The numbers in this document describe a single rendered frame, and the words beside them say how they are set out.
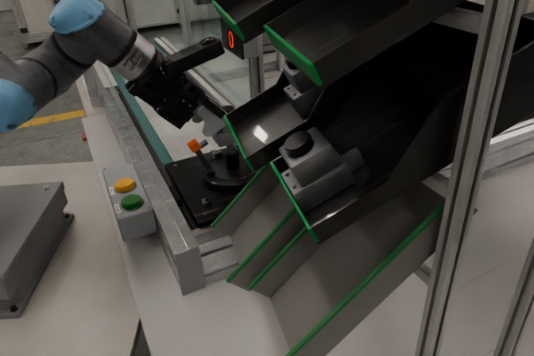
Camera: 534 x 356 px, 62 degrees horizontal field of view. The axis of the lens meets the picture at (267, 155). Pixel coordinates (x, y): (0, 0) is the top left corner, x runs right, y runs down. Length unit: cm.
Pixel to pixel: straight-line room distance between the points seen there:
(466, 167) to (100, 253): 76
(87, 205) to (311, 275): 68
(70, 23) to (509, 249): 88
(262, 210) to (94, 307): 36
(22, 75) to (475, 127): 57
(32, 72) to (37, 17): 545
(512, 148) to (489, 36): 85
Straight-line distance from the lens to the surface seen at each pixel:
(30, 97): 69
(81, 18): 73
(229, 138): 88
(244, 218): 74
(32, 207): 102
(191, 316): 82
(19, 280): 93
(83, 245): 103
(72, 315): 89
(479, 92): 40
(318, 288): 60
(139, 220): 91
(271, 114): 62
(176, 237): 82
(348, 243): 59
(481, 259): 97
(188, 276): 83
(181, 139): 123
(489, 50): 39
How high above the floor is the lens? 148
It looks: 30 degrees down
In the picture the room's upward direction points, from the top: 3 degrees counter-clockwise
